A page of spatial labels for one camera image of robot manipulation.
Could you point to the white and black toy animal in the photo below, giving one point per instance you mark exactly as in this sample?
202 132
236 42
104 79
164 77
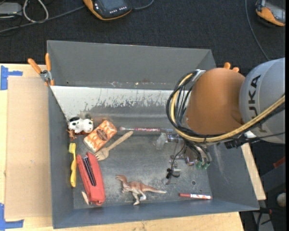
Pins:
82 125

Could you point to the brown cardboard board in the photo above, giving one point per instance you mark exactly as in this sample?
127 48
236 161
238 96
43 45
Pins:
26 148

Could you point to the wooden fork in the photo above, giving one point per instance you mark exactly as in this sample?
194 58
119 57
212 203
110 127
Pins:
115 143

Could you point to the black cylinder on white bracket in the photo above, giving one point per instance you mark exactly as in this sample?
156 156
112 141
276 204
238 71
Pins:
233 143

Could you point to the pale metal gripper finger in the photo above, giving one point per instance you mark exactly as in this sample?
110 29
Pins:
174 170
161 141

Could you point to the small brown toy figure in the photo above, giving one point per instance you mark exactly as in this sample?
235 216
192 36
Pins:
71 134

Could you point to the pink patterned brush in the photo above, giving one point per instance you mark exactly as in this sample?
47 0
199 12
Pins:
139 129

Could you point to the orange and white packet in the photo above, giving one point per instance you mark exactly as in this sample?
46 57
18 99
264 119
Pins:
100 136

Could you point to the red and white marker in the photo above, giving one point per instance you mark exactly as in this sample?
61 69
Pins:
196 196

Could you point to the grey metal bin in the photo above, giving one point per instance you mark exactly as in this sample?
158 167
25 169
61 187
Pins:
139 167

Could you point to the yellow toothbrush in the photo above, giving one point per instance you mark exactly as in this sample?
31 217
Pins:
73 165

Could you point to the brown toy dinosaur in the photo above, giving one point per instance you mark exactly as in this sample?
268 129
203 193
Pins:
135 188

